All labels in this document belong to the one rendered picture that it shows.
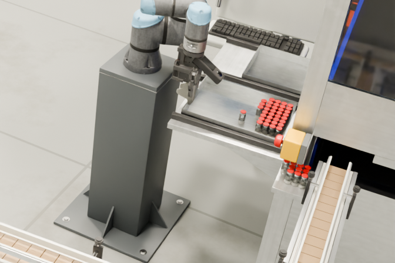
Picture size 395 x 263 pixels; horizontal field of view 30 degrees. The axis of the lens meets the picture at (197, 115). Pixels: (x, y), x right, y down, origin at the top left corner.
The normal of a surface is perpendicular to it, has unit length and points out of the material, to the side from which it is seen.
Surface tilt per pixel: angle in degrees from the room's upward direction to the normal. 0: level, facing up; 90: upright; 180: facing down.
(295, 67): 0
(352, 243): 90
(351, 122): 90
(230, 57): 0
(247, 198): 0
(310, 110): 90
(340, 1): 90
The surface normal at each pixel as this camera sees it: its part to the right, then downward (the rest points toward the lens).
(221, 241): 0.15, -0.82
